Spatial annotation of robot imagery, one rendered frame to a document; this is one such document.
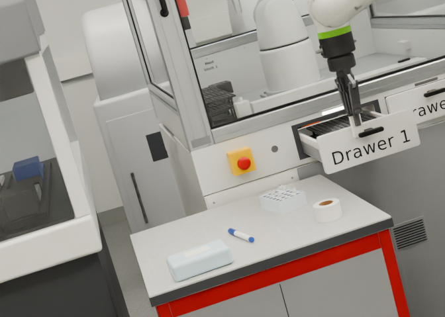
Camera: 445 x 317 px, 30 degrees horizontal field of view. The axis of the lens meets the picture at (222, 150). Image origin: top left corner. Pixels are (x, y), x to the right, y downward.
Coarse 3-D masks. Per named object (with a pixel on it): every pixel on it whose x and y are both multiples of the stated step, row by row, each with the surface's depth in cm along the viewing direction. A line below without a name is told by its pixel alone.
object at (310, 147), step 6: (372, 114) 261; (378, 114) 256; (384, 114) 253; (324, 120) 269; (306, 126) 268; (300, 132) 262; (306, 132) 268; (312, 132) 268; (300, 138) 260; (306, 138) 252; (312, 138) 248; (306, 144) 253; (312, 144) 247; (306, 150) 256; (312, 150) 248; (318, 150) 242; (312, 156) 252; (318, 156) 244
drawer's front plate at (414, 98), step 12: (432, 84) 262; (444, 84) 263; (396, 96) 261; (408, 96) 261; (420, 96) 262; (432, 96) 263; (444, 96) 264; (396, 108) 261; (408, 108) 262; (432, 108) 264; (420, 120) 263
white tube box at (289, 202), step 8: (288, 192) 236; (304, 192) 231; (264, 200) 236; (272, 200) 231; (280, 200) 230; (288, 200) 229; (296, 200) 230; (304, 200) 231; (264, 208) 238; (272, 208) 233; (280, 208) 228; (288, 208) 229
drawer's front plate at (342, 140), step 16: (400, 112) 235; (384, 128) 235; (400, 128) 236; (416, 128) 237; (320, 144) 232; (336, 144) 233; (352, 144) 234; (400, 144) 236; (416, 144) 237; (336, 160) 234; (352, 160) 234; (368, 160) 235
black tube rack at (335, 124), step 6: (360, 114) 260; (366, 114) 258; (330, 120) 265; (336, 120) 261; (342, 120) 259; (348, 120) 256; (366, 120) 249; (312, 126) 262; (318, 126) 260; (324, 126) 257; (330, 126) 255; (336, 126) 253; (342, 126) 250; (348, 126) 248; (318, 132) 252; (324, 132) 249
